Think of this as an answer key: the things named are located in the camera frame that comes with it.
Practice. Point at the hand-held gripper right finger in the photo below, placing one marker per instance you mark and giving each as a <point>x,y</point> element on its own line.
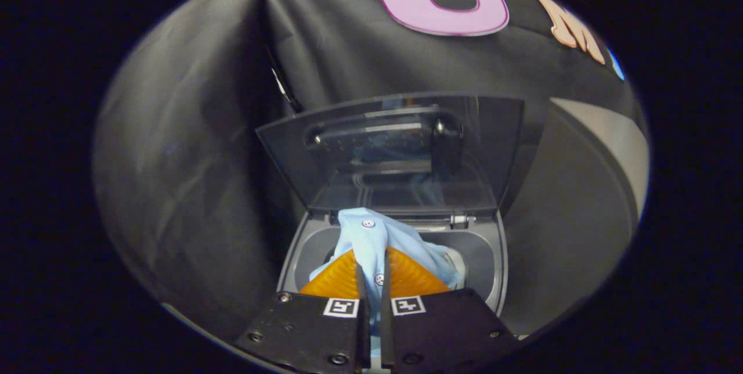
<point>441,327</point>

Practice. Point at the black backdrop cloth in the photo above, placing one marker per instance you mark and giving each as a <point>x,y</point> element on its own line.
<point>186,159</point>

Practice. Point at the beige cabinet with grey top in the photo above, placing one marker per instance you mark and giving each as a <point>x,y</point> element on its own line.
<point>580,217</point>

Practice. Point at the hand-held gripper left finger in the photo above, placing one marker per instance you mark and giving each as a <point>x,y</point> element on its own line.
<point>313,327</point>

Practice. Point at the light blue shirt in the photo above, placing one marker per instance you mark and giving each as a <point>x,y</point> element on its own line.
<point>365,234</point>

